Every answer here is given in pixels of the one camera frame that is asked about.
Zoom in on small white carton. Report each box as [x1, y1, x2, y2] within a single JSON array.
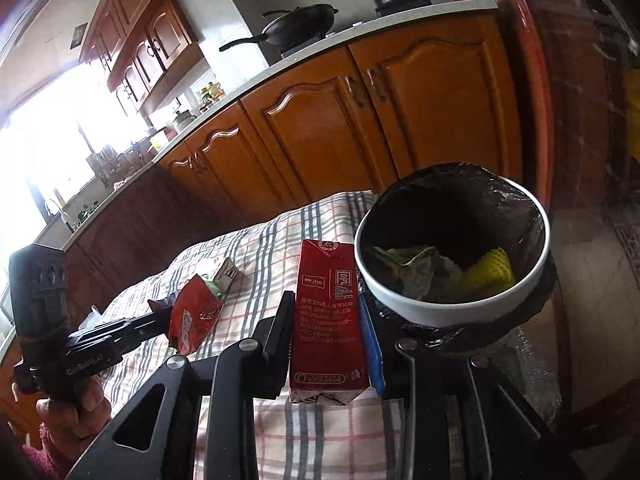
[[207, 257, 239, 297]]

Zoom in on green yellow wrapper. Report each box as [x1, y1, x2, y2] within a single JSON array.
[[364, 246, 462, 304]]

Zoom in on plaid tablecloth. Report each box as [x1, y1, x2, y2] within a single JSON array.
[[89, 190, 561, 480]]

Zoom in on yellow foam fruit net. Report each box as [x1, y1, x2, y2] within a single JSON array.
[[459, 248, 515, 301]]

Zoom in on black camera box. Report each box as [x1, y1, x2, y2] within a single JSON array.
[[9, 244, 70, 362]]

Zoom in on red drink carton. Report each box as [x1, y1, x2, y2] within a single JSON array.
[[288, 240, 370, 405]]

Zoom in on pink sleeve forearm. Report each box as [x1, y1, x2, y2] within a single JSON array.
[[22, 424, 75, 480]]

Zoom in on white trash bin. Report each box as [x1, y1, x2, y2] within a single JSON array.
[[354, 171, 551, 328]]

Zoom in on lower wooden kitchen cabinets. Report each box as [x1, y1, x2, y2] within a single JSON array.
[[0, 8, 526, 441]]

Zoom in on red snack bag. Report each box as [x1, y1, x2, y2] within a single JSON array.
[[148, 274, 224, 356]]

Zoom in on black trash bag liner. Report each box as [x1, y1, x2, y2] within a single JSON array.
[[357, 160, 560, 356]]

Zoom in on black wok pan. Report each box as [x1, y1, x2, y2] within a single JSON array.
[[219, 3, 338, 52]]

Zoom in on upper wooden wall cabinets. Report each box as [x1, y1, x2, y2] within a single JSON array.
[[79, 0, 204, 115]]

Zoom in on person's left hand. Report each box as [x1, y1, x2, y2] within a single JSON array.
[[36, 376, 112, 463]]

